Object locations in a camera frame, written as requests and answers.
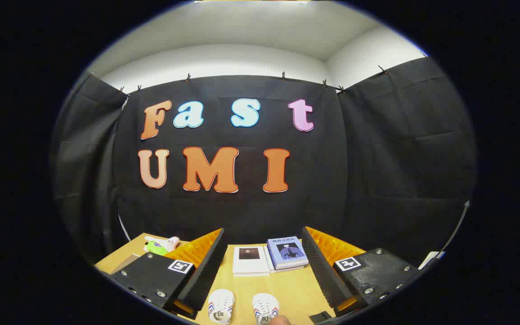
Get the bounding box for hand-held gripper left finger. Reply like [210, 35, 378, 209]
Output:
[109, 228, 230, 321]

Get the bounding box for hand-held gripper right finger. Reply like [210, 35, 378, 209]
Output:
[302, 226, 424, 319]

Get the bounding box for white shoe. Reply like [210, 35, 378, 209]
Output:
[207, 289, 236, 325]
[252, 292, 280, 325]

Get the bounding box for blue book with figure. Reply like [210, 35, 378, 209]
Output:
[267, 236, 309, 270]

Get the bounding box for white book with portrait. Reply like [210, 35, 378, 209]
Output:
[232, 246, 270, 277]

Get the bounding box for pink and green plush toy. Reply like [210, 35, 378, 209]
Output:
[143, 236, 181, 256]

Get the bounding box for black backdrop cloth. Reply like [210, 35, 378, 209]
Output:
[50, 56, 477, 267]

